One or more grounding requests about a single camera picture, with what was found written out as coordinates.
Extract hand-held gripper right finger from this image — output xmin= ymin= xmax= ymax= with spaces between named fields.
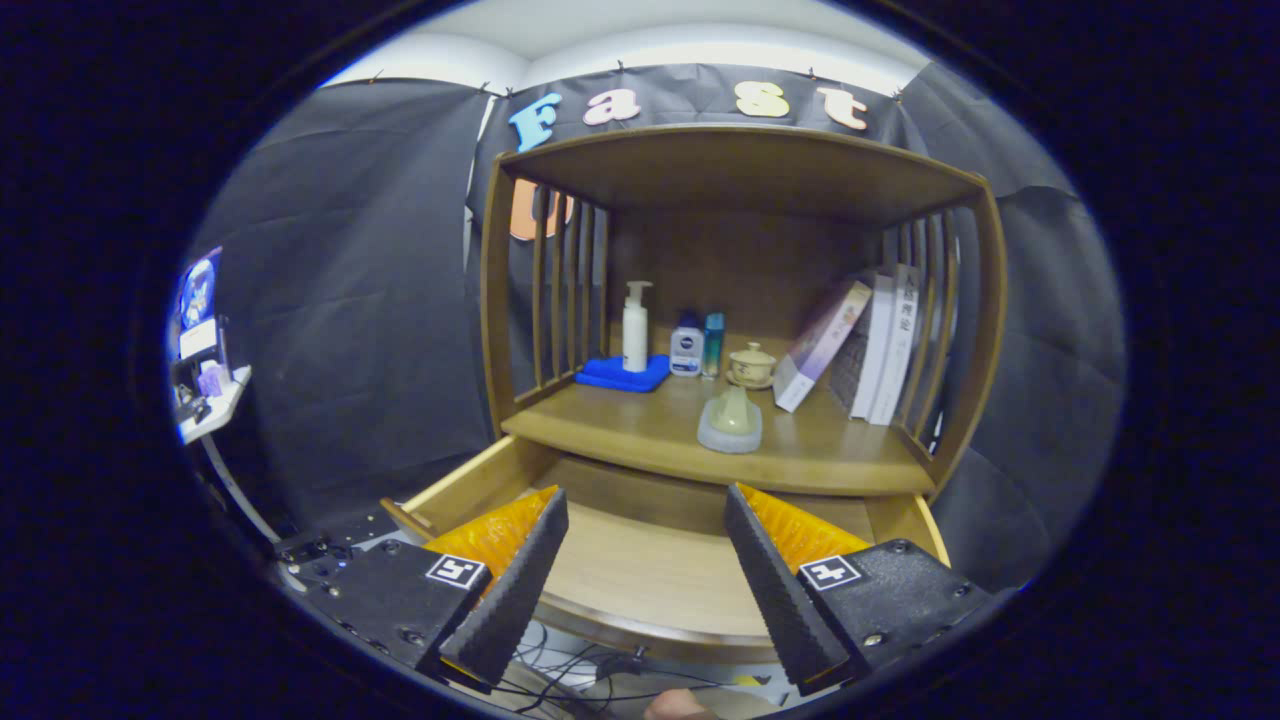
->
xmin=724 ymin=483 xmax=996 ymax=696

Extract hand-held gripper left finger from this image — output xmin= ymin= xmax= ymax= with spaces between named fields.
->
xmin=300 ymin=485 xmax=570 ymax=691

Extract wooden drawer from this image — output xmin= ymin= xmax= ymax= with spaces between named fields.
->
xmin=380 ymin=435 xmax=951 ymax=663

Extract wooden countertop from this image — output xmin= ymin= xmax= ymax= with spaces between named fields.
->
xmin=500 ymin=325 xmax=936 ymax=498

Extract wooden cabinet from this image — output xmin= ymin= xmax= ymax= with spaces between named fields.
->
xmin=380 ymin=125 xmax=1009 ymax=666

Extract beige lidded teacup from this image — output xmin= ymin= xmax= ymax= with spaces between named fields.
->
xmin=727 ymin=342 xmax=777 ymax=390

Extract dark patterned book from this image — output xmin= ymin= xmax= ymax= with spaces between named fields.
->
xmin=828 ymin=310 xmax=869 ymax=411

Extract blue cloth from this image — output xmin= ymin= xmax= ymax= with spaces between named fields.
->
xmin=575 ymin=354 xmax=671 ymax=393

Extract purple leaning book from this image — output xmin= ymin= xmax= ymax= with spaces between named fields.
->
xmin=773 ymin=280 xmax=873 ymax=413

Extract small white bottle blue cap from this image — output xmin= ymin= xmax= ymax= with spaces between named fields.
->
xmin=670 ymin=311 xmax=705 ymax=378

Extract white book black lettering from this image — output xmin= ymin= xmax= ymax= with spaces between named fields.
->
xmin=868 ymin=265 xmax=921 ymax=426

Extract white pump bottle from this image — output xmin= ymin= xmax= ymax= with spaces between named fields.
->
xmin=622 ymin=281 xmax=654 ymax=373

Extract black backdrop cloth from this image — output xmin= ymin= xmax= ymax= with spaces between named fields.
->
xmin=190 ymin=62 xmax=1129 ymax=591

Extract white side table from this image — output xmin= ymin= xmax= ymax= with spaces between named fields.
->
xmin=172 ymin=340 xmax=286 ymax=546

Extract black cables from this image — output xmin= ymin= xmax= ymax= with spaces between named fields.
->
xmin=490 ymin=620 xmax=766 ymax=717

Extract blue wall poster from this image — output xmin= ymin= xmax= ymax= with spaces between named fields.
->
xmin=178 ymin=250 xmax=223 ymax=329

